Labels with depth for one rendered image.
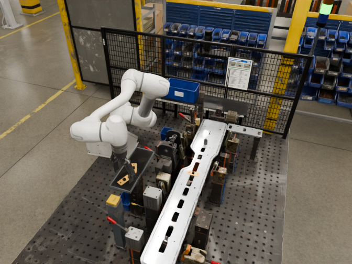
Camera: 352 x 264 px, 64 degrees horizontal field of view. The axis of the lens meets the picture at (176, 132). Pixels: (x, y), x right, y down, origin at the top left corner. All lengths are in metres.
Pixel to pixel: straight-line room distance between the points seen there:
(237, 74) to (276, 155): 0.81
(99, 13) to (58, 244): 3.12
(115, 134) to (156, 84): 0.58
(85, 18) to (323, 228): 3.94
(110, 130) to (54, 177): 2.20
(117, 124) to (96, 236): 0.94
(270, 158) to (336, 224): 1.06
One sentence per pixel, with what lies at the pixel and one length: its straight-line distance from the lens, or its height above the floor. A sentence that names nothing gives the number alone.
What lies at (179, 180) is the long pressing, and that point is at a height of 1.00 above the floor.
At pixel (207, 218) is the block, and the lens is 1.75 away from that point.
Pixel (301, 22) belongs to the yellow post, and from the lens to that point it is 2.49.
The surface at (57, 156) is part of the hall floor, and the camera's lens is 3.85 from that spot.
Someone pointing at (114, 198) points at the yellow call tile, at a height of 1.16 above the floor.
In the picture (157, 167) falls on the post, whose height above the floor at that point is 1.10.
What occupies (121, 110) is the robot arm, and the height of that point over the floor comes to 1.10.
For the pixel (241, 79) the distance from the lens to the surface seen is 2.65.
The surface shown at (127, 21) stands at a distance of 4.16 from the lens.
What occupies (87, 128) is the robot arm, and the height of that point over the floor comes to 1.58.
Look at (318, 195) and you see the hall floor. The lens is 3.55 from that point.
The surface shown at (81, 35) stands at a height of 0.93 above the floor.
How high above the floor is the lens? 2.47
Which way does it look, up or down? 39 degrees down
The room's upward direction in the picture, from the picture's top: 1 degrees clockwise
